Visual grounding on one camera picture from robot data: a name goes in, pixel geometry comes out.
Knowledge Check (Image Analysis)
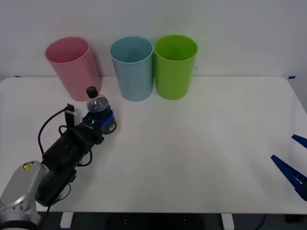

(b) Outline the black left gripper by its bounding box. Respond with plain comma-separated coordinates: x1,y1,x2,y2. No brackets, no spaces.
42,109,117,170

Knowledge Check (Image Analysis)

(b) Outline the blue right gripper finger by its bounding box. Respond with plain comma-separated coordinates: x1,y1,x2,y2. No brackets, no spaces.
291,134,307,150
270,154,307,202

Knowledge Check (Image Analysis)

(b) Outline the small dark plastic bottle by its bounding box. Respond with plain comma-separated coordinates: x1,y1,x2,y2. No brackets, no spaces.
85,86,118,134

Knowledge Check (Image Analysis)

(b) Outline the pink plastic waste bin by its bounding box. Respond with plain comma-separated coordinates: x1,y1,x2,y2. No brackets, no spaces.
45,36,103,102

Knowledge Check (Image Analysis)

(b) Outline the pale blue plastic waste bin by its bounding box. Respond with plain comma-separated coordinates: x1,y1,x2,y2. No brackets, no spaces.
109,36,154,102

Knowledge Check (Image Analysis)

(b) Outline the white table leg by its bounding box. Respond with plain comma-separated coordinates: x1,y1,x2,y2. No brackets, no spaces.
59,212,74,229
220,213,235,230

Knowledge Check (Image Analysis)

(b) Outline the green plastic waste bin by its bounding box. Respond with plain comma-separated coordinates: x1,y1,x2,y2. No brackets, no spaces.
153,34,199,101

